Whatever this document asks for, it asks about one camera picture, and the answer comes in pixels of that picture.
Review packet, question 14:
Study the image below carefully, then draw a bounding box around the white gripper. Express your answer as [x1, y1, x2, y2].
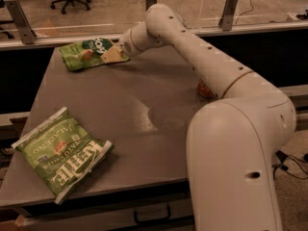
[100, 22, 161, 64]

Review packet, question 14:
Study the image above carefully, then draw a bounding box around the green rice chip bag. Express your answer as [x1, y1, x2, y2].
[60, 38, 129, 71]

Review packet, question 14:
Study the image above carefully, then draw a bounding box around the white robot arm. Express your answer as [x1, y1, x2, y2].
[118, 4, 296, 231]

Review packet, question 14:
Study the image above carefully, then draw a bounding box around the red coke can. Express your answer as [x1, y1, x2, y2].
[197, 80, 216, 99]

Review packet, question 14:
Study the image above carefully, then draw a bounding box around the green jalapeno kettle chip bag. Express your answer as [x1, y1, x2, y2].
[12, 107, 114, 205]

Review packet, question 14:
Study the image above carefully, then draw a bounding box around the grey table drawer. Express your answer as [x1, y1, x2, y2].
[15, 193, 195, 231]

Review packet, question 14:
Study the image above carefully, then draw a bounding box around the metal railing ledge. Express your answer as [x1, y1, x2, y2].
[0, 20, 308, 51]

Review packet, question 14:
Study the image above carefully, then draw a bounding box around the left metal glass bracket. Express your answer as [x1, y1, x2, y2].
[4, 0, 37, 44]

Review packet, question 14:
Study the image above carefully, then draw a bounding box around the right metal glass bracket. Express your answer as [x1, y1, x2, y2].
[218, 0, 239, 31]

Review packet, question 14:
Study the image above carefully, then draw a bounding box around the black drawer handle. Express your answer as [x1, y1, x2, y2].
[133, 204, 171, 225]

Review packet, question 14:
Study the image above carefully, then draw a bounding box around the black floor cable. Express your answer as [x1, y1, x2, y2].
[272, 149, 308, 181]

